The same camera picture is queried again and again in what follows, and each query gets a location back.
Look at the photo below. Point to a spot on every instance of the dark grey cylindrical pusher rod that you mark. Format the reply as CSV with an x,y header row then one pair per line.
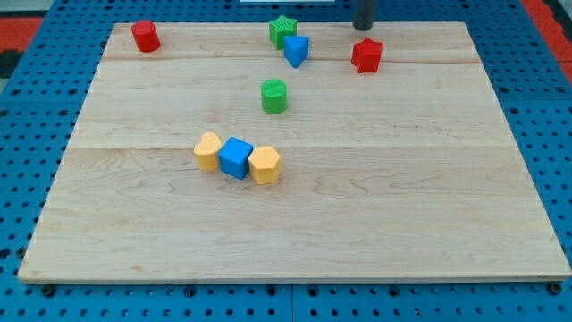
x,y
364,15

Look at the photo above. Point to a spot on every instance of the red star block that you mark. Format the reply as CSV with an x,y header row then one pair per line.
x,y
367,55

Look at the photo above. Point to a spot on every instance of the green star block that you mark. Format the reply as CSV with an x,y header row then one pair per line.
x,y
280,28

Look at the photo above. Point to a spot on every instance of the yellow heart block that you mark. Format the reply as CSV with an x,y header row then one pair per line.
x,y
206,151

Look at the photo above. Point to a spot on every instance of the blue triangle block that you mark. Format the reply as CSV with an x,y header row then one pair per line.
x,y
296,49

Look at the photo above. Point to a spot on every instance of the green cylinder block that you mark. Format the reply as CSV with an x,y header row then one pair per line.
x,y
274,96

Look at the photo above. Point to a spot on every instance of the wooden board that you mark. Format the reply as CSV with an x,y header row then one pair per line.
x,y
407,175

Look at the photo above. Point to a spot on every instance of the yellow hexagon block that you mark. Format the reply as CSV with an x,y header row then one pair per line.
x,y
265,164

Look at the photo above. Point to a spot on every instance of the blue cube block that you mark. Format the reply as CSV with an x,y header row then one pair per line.
x,y
233,157

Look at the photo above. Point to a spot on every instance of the red cylinder block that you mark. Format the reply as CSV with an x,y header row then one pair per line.
x,y
145,36

